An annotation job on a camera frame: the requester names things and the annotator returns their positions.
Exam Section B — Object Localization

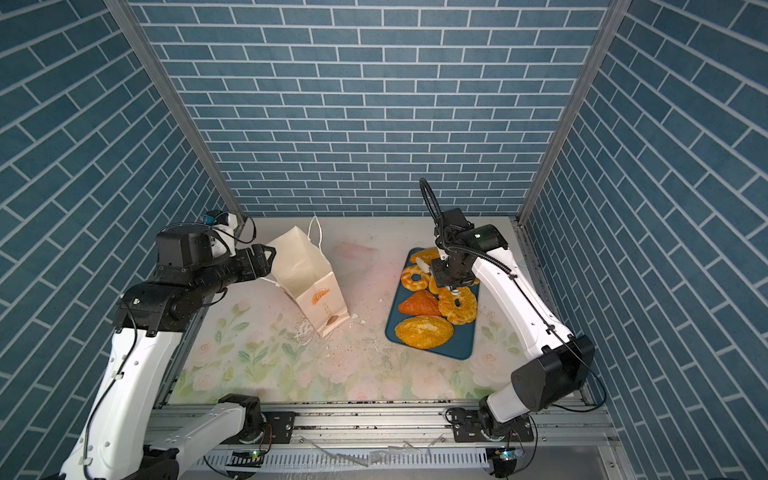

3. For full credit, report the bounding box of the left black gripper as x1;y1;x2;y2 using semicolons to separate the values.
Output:
191;242;278;302

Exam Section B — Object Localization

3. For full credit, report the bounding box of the oval golden bread roll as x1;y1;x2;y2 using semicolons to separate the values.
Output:
409;247;440;265

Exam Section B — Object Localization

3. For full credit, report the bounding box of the white paper bag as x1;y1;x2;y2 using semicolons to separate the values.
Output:
268;215;350;337

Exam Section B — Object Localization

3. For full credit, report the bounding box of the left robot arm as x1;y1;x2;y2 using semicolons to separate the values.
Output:
57;234;277;479

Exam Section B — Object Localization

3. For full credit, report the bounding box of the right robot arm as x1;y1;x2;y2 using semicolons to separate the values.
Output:
431;208;595;436

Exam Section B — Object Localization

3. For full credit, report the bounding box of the large sesame oval bread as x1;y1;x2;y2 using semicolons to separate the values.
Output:
395;316;454;350

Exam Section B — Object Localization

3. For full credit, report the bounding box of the orange triangular pastry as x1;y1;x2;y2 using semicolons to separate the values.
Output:
398;290;441;316

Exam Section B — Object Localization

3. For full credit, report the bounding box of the teal tray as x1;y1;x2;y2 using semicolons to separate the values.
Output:
385;247;479;360

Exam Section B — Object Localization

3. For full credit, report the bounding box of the small braided ring bread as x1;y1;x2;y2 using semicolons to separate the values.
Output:
401;265;431;292

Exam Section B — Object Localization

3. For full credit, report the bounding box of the black corrugated cable hose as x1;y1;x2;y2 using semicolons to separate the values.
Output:
418;177;448;241

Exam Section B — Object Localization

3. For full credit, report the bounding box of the large yellow ring bread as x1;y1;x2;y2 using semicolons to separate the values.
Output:
438;287;478;325

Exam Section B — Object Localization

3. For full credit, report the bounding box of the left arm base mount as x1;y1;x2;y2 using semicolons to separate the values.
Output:
221;411;297;448

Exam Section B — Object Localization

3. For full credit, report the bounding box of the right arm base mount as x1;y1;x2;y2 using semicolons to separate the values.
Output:
444;407;535;443

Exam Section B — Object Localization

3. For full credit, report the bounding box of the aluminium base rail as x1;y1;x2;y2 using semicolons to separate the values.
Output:
107;400;631;480

